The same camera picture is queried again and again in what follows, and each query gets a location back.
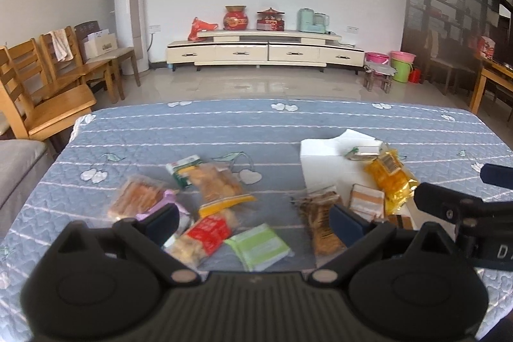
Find red plastic bag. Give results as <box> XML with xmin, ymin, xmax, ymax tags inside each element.
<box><xmin>188</xmin><ymin>17</ymin><xmax>219</xmax><ymax>42</ymax></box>

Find brown biscuit clear bag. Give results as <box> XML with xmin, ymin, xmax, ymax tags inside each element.
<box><xmin>290</xmin><ymin>189</ymin><xmax>349</xmax><ymax>257</ymax></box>

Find purple-edged snack packet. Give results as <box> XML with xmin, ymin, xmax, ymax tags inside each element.
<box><xmin>107</xmin><ymin>175</ymin><xmax>180</xmax><ymax>223</ymax></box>

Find red round jar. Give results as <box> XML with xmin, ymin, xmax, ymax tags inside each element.
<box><xmin>223</xmin><ymin>5</ymin><xmax>249</xmax><ymax>31</ymax></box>

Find small brown snack packet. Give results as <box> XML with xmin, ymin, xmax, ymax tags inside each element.
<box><xmin>386</xmin><ymin>213</ymin><xmax>414</xmax><ymax>231</ymax></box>

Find pink plastic basin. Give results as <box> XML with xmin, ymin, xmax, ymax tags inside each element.
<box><xmin>364</xmin><ymin>51</ymin><xmax>390</xmax><ymax>66</ymax></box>

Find red pavilion ornament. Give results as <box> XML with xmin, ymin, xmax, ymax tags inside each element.
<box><xmin>256</xmin><ymin>7</ymin><xmax>286</xmax><ymax>32</ymax></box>

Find red snack packet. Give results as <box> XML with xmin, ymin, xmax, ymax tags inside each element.
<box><xmin>164</xmin><ymin>211</ymin><xmax>237</xmax><ymax>269</ymax></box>

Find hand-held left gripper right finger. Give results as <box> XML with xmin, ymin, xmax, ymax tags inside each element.
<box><xmin>308</xmin><ymin>204</ymin><xmax>461</xmax><ymax>287</ymax></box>

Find red white gift bag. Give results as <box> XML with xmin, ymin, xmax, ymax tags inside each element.
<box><xmin>476</xmin><ymin>36</ymin><xmax>498</xmax><ymax>58</ymax></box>

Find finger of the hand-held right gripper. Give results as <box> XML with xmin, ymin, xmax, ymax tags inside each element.
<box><xmin>480</xmin><ymin>163</ymin><xmax>513</xmax><ymax>191</ymax></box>
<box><xmin>413</xmin><ymin>182</ymin><xmax>496</xmax><ymax>225</ymax></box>

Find light wooden chair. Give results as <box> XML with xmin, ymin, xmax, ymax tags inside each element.
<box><xmin>39</xmin><ymin>30</ymin><xmax>120</xmax><ymax>103</ymax></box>
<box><xmin>0</xmin><ymin>45</ymin><xmax>97</xmax><ymax>153</ymax></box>
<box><xmin>8</xmin><ymin>38</ymin><xmax>87</xmax><ymax>99</ymax></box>

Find white towel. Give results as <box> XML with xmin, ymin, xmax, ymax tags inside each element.
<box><xmin>48</xmin><ymin>30</ymin><xmax>74</xmax><ymax>63</ymax></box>

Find green plastic bucket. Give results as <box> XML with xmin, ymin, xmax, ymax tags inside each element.
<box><xmin>391</xmin><ymin>59</ymin><xmax>412</xmax><ymax>84</ymax></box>

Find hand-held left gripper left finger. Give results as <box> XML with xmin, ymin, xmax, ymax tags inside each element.
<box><xmin>52</xmin><ymin>203</ymin><xmax>201</xmax><ymax>288</ymax></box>

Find white box on chair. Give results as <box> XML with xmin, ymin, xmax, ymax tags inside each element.
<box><xmin>82</xmin><ymin>28</ymin><xmax>118</xmax><ymax>61</ymax></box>

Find white floor air conditioner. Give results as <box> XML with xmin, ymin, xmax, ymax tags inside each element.
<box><xmin>112</xmin><ymin>0</ymin><xmax>150</xmax><ymax>77</ymax></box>

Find mint green appliance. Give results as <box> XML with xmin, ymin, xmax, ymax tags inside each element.
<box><xmin>296</xmin><ymin>8</ymin><xmax>330</xmax><ymax>34</ymax></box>

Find wooden table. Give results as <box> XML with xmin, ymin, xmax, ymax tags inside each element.
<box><xmin>468</xmin><ymin>53</ymin><xmax>513</xmax><ymax>115</ymax></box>

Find green white snack carton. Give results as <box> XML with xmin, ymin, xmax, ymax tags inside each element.
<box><xmin>166</xmin><ymin>154</ymin><xmax>205</xmax><ymax>189</ymax></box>

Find clear biscuit bag yellow stripe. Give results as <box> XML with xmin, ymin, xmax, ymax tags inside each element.
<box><xmin>186</xmin><ymin>162</ymin><xmax>257</xmax><ymax>219</ymax></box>

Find pink plastic bucket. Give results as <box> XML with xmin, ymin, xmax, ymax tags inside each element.
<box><xmin>389</xmin><ymin>50</ymin><xmax>416</xmax><ymax>64</ymax></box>

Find tan white snack packet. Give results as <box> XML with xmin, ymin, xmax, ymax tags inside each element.
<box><xmin>348</xmin><ymin>183</ymin><xmax>386</xmax><ymax>219</ymax></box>

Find dark cushioned wooden chair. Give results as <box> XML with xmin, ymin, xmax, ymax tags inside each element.
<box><xmin>74</xmin><ymin>21</ymin><xmax>141</xmax><ymax>87</ymax></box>

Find silver foil snack packet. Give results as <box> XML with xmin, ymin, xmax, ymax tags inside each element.
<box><xmin>344</xmin><ymin>143</ymin><xmax>384</xmax><ymax>163</ymax></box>

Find green snack packet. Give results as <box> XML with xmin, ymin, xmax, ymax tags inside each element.
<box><xmin>223</xmin><ymin>223</ymin><xmax>293</xmax><ymax>273</ymax></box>

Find red cardboard box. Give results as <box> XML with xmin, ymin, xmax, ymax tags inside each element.
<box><xmin>299</xmin><ymin>128</ymin><xmax>421</xmax><ymax>232</ymax></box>

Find small wooden stool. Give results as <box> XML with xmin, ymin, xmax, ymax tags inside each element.
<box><xmin>363</xmin><ymin>62</ymin><xmax>396</xmax><ymax>93</ymax></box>

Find cream TV cabinet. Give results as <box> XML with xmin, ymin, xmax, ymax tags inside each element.
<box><xmin>165</xmin><ymin>28</ymin><xmax>366</xmax><ymax>75</ymax></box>

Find yellow snack packet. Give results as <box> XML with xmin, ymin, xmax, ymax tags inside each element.
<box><xmin>362</xmin><ymin>143</ymin><xmax>420</xmax><ymax>215</ymax></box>

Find grey sofa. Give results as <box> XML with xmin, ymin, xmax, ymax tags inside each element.
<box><xmin>0</xmin><ymin>139</ymin><xmax>49</xmax><ymax>242</ymax></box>

